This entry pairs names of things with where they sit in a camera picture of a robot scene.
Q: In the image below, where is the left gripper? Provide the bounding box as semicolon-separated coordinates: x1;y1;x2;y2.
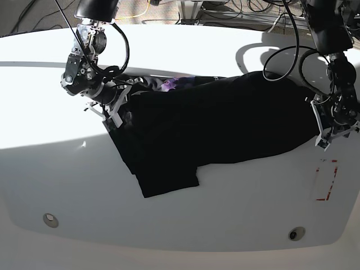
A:
305;97;357;143

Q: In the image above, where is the table grommet hole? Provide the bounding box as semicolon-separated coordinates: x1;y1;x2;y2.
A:
288;227;306;241
43;213;59;228

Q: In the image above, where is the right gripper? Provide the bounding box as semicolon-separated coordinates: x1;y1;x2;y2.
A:
83;83;132;121

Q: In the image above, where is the right table grommet hole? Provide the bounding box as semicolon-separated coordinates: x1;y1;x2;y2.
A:
288;227;306;241

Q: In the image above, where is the left table grommet hole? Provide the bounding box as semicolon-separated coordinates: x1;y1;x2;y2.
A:
43;213;59;228

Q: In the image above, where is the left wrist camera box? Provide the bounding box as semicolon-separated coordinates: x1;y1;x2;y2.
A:
315;136;331;151

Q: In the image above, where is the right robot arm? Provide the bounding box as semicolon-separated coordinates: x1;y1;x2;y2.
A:
61;1;137;127

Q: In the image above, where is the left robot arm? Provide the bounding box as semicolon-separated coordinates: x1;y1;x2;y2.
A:
299;1;359;149

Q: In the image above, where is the black printed t-shirt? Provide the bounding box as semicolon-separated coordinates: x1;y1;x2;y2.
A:
109;71;319;197

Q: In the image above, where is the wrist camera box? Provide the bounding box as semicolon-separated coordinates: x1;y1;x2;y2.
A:
102;115;123;131
315;136;331;151

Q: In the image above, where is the red tape rectangle marking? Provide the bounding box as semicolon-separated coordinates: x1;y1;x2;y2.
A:
312;159;339;201

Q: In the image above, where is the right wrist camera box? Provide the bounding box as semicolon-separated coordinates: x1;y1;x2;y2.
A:
102;115;123;131

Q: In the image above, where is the yellow cable on floor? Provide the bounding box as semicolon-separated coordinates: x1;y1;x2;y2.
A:
115;0;150;21

